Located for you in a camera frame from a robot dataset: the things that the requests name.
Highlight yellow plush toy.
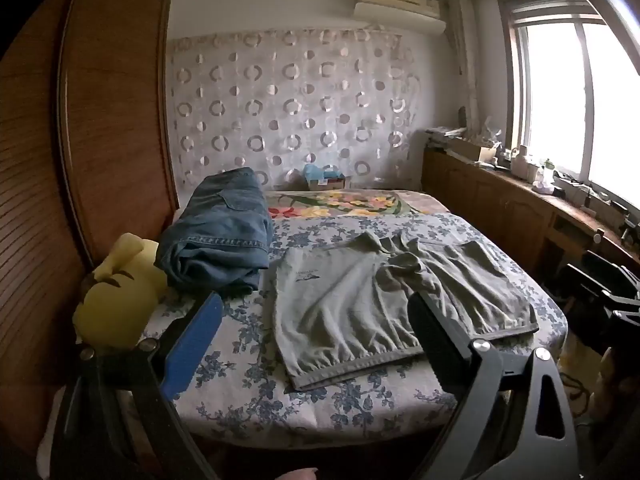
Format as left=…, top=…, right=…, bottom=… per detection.
left=72, top=232, right=168, bottom=350

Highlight brown wooden wardrobe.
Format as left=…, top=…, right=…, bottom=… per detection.
left=0, top=0, right=181, bottom=461

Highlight white pipe cover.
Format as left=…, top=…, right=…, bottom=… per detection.
left=447, top=0, right=482, bottom=127

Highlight blue denim jeans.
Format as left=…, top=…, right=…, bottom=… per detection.
left=154, top=167, right=275, bottom=297

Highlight bed with blue floral sheet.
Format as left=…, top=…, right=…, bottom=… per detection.
left=135, top=190, right=568, bottom=448

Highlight colourful flowered blanket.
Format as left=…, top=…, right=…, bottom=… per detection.
left=262, top=189, right=441, bottom=221

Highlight pile of papers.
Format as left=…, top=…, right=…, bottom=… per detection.
left=425, top=125, right=469, bottom=149

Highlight black chair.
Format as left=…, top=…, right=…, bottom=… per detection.
left=560, top=250, right=640, bottom=356

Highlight grey-green pants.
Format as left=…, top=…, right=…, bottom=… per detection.
left=272, top=230, right=540, bottom=392

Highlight brown wooden cabinet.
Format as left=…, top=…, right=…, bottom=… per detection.
left=422, top=145, right=640, bottom=281

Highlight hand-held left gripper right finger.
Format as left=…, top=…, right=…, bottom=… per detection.
left=407, top=290, right=582, bottom=480

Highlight white bottle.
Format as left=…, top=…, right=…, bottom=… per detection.
left=511, top=145, right=532, bottom=179

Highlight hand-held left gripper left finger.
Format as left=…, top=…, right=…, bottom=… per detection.
left=50, top=290, right=224, bottom=480

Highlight circle patterned curtain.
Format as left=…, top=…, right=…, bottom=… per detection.
left=165, top=30, right=426, bottom=193

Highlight cardboard box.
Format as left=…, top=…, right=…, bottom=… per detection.
left=450, top=137, right=499, bottom=165

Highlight white air conditioner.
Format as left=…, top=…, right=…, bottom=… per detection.
left=352, top=0, right=447, bottom=36

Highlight black cable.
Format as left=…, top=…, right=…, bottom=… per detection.
left=559, top=372, right=597, bottom=417

